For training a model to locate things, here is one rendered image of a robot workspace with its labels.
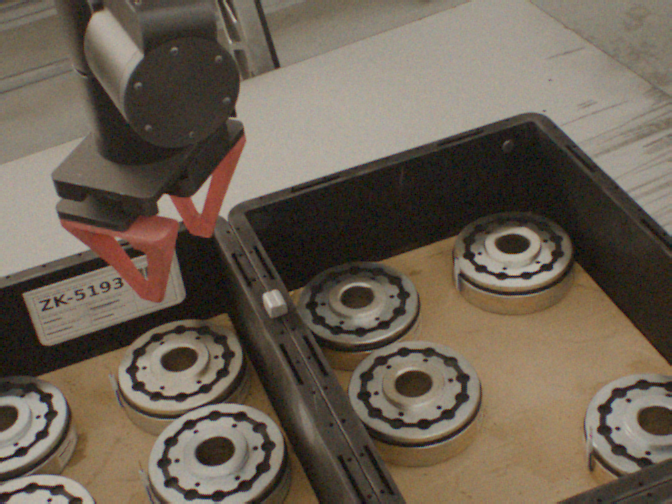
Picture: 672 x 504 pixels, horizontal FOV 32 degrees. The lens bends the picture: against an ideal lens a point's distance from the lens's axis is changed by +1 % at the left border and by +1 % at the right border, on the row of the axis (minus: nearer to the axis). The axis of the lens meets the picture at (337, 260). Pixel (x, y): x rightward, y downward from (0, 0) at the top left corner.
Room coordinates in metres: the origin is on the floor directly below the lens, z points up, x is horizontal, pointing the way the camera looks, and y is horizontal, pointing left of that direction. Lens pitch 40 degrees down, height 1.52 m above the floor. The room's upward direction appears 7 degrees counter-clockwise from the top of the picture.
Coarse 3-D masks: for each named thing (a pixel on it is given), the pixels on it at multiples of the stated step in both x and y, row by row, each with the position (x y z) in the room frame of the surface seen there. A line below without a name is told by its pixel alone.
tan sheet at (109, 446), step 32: (224, 320) 0.75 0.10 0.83; (64, 384) 0.70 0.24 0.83; (96, 384) 0.70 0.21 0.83; (256, 384) 0.67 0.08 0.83; (96, 416) 0.66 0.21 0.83; (96, 448) 0.63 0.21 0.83; (128, 448) 0.62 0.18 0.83; (288, 448) 0.60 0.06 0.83; (96, 480) 0.59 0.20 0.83; (128, 480) 0.59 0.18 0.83
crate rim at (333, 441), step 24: (120, 240) 0.76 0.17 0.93; (216, 240) 0.75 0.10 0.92; (48, 264) 0.74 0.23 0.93; (72, 264) 0.73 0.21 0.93; (240, 264) 0.71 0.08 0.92; (0, 288) 0.72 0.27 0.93; (264, 312) 0.65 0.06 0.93; (288, 336) 0.62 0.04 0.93; (288, 360) 0.61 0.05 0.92; (312, 384) 0.57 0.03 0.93; (312, 408) 0.55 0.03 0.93; (336, 432) 0.52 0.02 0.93; (336, 456) 0.50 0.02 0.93; (360, 480) 0.48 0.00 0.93
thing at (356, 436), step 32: (480, 128) 0.85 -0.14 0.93; (512, 128) 0.85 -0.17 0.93; (544, 128) 0.84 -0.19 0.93; (384, 160) 0.82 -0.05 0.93; (416, 160) 0.82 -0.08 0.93; (576, 160) 0.79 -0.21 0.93; (288, 192) 0.79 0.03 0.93; (320, 192) 0.79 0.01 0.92; (608, 192) 0.74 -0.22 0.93; (640, 224) 0.69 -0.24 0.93; (256, 256) 0.71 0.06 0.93; (288, 320) 0.64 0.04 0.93; (320, 352) 0.60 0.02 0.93; (320, 384) 0.57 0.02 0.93; (352, 416) 0.53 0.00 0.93; (352, 448) 0.51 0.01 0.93; (640, 480) 0.45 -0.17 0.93
